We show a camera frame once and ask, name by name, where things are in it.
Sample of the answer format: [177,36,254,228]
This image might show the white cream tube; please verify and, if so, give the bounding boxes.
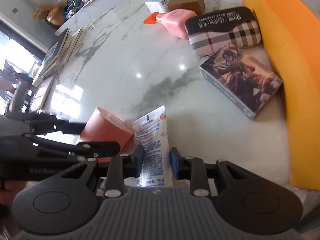
[132,106,173,187]

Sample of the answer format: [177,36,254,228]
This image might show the anime art card box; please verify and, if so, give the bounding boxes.
[200,43,283,120]

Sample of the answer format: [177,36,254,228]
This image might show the plaid glasses case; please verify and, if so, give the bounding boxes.
[184,7,262,56]

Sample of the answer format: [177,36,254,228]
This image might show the person's left hand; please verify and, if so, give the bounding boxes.
[1,180,27,239]

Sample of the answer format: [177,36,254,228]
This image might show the pink tray on table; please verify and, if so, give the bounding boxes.
[29,75,56,113]

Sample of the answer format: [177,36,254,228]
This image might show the grey office chair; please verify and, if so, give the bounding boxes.
[5,81,30,113]

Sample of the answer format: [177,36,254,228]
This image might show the stack of books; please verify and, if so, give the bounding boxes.
[33,28,83,87]

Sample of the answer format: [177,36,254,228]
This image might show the golden vase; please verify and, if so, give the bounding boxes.
[47,5,65,26]

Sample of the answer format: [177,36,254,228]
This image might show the pink lotion bottle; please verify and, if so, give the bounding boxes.
[143,9,197,40]

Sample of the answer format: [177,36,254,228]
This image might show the translucent white cube box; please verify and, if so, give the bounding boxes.
[144,0,170,13]

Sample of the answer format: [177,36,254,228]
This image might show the brown cardboard box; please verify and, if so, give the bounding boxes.
[167,0,205,15]

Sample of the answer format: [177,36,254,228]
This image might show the large orange storage box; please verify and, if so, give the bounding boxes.
[242,0,319,190]

